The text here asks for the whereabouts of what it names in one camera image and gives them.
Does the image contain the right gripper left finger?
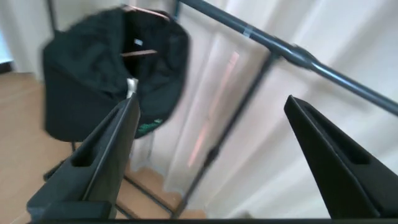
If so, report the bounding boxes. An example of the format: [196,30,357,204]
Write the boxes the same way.
[26,92,141,221]

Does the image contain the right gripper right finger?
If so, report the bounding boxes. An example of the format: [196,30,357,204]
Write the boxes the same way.
[284,95,398,220]

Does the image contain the black shorts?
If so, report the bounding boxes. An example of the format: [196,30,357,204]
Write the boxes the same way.
[42,6,191,143]

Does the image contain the pink clothes hanger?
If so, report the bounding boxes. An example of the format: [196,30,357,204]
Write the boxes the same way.
[185,51,241,169]
[119,4,171,59]

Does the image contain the black clothes rack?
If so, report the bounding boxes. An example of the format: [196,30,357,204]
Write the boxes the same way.
[43,0,398,220]

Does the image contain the beige curtain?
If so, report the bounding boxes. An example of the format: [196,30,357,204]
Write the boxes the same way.
[0,0,398,218]

